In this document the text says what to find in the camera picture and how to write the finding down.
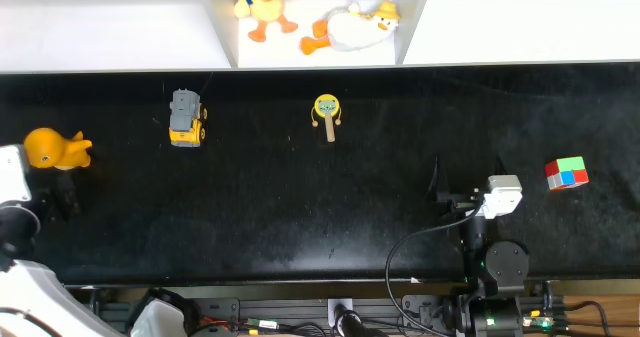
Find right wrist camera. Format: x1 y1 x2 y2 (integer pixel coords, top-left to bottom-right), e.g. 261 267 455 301
480 174 524 221

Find mounting rail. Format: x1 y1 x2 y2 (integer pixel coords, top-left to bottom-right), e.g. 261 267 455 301
64 279 640 337

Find yellow rubber duck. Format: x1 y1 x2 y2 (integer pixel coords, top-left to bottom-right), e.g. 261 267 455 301
22 127 94 172

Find yellow rattle drum toy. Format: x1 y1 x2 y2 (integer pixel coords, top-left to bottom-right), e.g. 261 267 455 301
310 93 343 144

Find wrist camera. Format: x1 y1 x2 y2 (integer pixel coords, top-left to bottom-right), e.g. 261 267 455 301
0 144 33 205
480 174 524 221

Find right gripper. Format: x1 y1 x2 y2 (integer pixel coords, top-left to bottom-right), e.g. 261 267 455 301
427 151 508 216

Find grey and yellow toy truck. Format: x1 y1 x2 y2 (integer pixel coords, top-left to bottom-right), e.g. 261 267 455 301
168 88 209 149

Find black cable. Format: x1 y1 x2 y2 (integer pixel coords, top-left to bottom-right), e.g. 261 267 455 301
384 202 485 337

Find white shelf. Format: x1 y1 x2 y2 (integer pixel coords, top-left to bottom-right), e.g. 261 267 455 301
0 0 640 74

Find yellow plush duck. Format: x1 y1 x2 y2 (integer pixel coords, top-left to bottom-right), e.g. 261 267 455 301
233 0 300 44

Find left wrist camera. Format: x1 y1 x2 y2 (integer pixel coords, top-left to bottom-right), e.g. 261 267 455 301
0 144 33 205

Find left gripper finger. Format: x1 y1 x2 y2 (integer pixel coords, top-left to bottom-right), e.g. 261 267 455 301
53 170 80 220

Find white plush duck with hat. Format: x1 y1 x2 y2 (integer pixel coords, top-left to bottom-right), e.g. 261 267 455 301
299 0 402 56

